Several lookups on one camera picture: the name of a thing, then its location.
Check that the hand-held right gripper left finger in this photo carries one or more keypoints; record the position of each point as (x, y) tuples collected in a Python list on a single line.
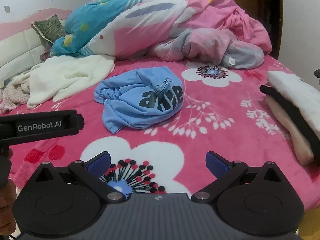
[(100, 163)]

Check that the grey folded garment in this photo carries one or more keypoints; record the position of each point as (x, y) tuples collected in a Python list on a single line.
[(317, 73)]

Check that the cream fleece garment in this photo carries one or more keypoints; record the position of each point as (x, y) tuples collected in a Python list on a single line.
[(62, 77)]

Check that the teal patterned quilt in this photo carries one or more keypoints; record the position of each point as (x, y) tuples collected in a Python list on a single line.
[(100, 17)]

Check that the black folded garment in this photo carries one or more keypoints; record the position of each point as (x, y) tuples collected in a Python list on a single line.
[(287, 107)]

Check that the pink and white quilt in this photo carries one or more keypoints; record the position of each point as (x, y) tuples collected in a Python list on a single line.
[(212, 12)]

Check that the pink floral blanket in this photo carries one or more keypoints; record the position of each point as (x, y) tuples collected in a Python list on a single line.
[(212, 130)]

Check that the pink and white headboard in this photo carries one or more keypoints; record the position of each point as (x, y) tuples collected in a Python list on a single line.
[(20, 47)]

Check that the beige folded garment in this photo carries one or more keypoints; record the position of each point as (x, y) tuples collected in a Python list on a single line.
[(295, 140)]

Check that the white folded garment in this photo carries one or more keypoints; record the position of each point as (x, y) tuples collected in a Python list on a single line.
[(295, 92)]

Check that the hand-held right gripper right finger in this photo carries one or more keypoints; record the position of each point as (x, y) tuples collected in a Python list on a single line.
[(216, 163)]

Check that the dark red garment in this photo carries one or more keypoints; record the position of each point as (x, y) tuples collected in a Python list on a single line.
[(46, 53)]

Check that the person's left forearm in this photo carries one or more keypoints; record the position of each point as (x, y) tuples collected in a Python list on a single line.
[(7, 207)]

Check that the light blue t-shirt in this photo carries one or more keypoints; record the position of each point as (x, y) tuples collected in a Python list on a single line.
[(125, 100)]

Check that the green cushion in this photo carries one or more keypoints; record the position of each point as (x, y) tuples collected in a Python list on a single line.
[(48, 28)]

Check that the beige knitted garment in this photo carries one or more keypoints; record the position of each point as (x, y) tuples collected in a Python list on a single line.
[(12, 97)]

